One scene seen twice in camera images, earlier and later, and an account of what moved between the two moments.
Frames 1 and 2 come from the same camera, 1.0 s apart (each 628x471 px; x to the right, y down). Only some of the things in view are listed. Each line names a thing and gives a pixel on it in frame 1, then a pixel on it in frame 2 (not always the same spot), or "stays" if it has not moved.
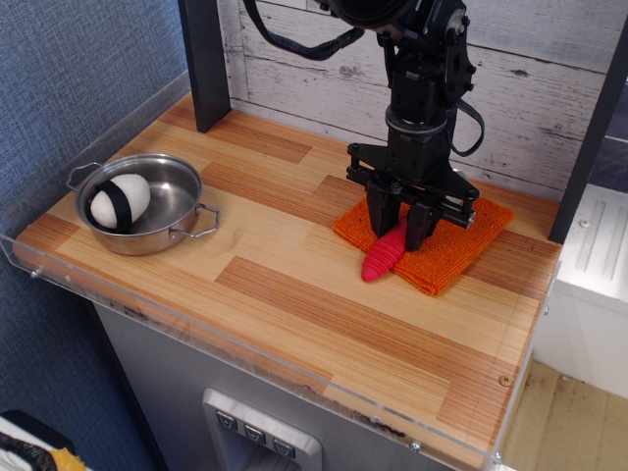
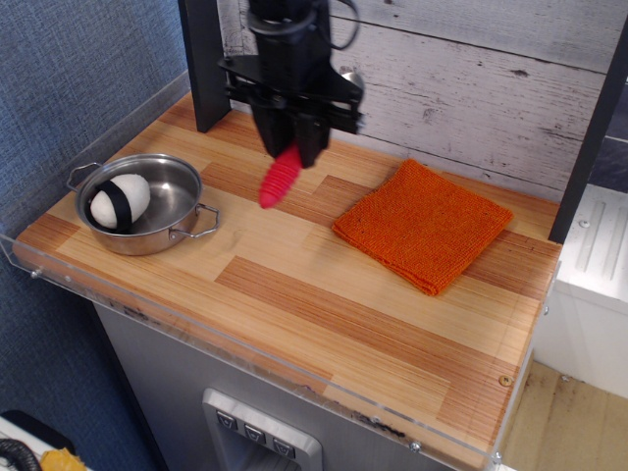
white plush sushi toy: (115, 204) stays
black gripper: (416, 164) → (292, 68)
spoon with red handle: (387, 253) → (287, 166)
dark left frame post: (205, 49) stays
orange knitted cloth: (448, 251) stays
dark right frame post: (586, 169) stays
